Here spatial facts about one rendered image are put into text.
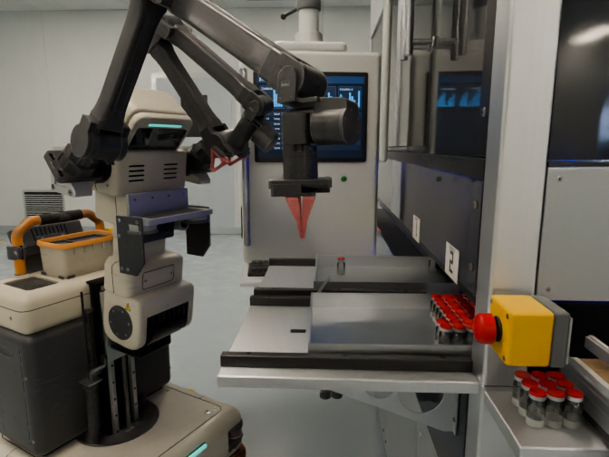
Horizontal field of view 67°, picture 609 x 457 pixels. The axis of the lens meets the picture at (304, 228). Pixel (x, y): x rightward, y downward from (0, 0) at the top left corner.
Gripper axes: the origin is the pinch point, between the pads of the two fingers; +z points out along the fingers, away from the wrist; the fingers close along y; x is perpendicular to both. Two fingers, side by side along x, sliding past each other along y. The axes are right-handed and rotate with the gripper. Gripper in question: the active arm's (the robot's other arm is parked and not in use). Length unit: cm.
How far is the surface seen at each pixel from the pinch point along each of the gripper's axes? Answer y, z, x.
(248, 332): -11.2, 20.2, 6.1
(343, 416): 10, 108, 117
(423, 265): 32, 20, 54
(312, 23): 0, -57, 94
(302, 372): -0.2, 20.6, -8.9
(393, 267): 23, 21, 53
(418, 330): 21.2, 20.9, 7.9
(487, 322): 24.3, 8.5, -19.4
